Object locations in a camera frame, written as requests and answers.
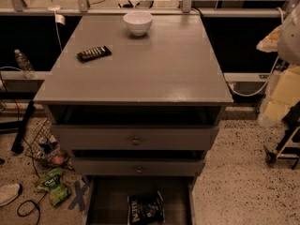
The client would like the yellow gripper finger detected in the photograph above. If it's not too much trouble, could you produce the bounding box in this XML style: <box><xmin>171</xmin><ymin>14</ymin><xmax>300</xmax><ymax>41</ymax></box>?
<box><xmin>257</xmin><ymin>65</ymin><xmax>300</xmax><ymax>128</ymax></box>
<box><xmin>256</xmin><ymin>26</ymin><xmax>281</xmax><ymax>53</ymax></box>

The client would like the blue chip bag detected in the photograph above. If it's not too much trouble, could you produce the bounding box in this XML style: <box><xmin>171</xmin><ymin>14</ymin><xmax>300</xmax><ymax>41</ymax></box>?
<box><xmin>127</xmin><ymin>191</ymin><xmax>165</xmax><ymax>225</ymax></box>

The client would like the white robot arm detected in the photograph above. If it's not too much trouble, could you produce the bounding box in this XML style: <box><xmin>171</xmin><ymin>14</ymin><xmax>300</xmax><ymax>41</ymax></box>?
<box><xmin>257</xmin><ymin>5</ymin><xmax>300</xmax><ymax>127</ymax></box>

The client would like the grey drawer cabinet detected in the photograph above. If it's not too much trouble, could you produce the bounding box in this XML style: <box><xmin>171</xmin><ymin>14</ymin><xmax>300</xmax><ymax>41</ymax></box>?
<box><xmin>33</xmin><ymin>13</ymin><xmax>234</xmax><ymax>225</ymax></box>

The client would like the grey bottom drawer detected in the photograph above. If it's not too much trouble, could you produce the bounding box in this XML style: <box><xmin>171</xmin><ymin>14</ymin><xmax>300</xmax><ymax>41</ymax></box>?
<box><xmin>83</xmin><ymin>176</ymin><xmax>197</xmax><ymax>225</ymax></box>

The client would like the grey drawer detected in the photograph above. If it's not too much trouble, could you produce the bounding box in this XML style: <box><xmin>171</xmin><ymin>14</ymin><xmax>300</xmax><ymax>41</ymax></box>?
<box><xmin>51</xmin><ymin>125</ymin><xmax>218</xmax><ymax>150</ymax></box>
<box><xmin>72</xmin><ymin>157</ymin><xmax>204</xmax><ymax>176</ymax></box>
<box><xmin>83</xmin><ymin>176</ymin><xmax>197</xmax><ymax>225</ymax></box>

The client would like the grey middle drawer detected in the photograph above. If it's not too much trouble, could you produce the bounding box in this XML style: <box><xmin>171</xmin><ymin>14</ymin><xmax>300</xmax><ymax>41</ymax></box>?
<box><xmin>72</xmin><ymin>157</ymin><xmax>204</xmax><ymax>176</ymax></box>

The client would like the grey top drawer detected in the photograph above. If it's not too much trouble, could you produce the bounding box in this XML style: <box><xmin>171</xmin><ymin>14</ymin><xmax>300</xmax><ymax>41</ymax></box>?
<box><xmin>51</xmin><ymin>125</ymin><xmax>218</xmax><ymax>150</ymax></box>

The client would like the green chip bag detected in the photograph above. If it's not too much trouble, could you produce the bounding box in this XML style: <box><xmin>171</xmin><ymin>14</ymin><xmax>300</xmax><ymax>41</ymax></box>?
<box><xmin>35</xmin><ymin>168</ymin><xmax>71</xmax><ymax>207</ymax></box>

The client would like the black wheeled cart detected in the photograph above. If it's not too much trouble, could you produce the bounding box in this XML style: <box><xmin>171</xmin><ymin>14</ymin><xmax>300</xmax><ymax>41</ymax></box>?
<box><xmin>263</xmin><ymin>102</ymin><xmax>300</xmax><ymax>170</ymax></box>

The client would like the white bowl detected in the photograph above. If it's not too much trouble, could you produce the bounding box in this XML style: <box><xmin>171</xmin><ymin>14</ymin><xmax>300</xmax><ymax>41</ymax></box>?
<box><xmin>123</xmin><ymin>11</ymin><xmax>153</xmax><ymax>36</ymax></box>

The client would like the black snack bar package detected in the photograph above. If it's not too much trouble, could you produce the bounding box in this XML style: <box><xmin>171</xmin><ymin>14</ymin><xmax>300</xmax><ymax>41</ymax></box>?
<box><xmin>76</xmin><ymin>46</ymin><xmax>112</xmax><ymax>63</ymax></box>

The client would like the clear plastic water bottle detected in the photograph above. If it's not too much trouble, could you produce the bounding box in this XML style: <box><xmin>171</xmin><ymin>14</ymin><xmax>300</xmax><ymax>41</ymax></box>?
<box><xmin>14</xmin><ymin>50</ymin><xmax>36</xmax><ymax>79</ymax></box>

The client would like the black leaning bar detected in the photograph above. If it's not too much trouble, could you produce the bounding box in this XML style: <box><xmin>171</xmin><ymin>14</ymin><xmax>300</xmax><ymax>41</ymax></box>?
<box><xmin>11</xmin><ymin>101</ymin><xmax>35</xmax><ymax>154</ymax></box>

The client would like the white shoe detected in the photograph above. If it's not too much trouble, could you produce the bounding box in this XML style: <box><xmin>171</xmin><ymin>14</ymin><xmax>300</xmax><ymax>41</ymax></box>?
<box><xmin>0</xmin><ymin>184</ymin><xmax>23</xmax><ymax>207</ymax></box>

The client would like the white hanging cable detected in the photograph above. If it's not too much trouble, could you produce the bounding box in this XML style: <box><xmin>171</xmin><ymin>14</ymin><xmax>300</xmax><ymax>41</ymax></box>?
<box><xmin>227</xmin><ymin>7</ymin><xmax>285</xmax><ymax>98</ymax></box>

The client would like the white cable with tag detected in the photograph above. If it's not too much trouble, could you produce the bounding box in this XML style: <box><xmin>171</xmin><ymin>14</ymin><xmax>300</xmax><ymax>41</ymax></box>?
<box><xmin>41</xmin><ymin>0</ymin><xmax>67</xmax><ymax>53</ymax></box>

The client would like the wire basket with items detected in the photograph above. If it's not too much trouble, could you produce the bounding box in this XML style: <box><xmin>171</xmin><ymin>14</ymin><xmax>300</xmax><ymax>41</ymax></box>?
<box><xmin>25</xmin><ymin>119</ymin><xmax>73</xmax><ymax>170</ymax></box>

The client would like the black floor cable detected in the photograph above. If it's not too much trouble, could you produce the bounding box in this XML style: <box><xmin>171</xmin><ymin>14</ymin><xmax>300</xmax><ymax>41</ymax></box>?
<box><xmin>16</xmin><ymin>192</ymin><xmax>48</xmax><ymax>225</ymax></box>

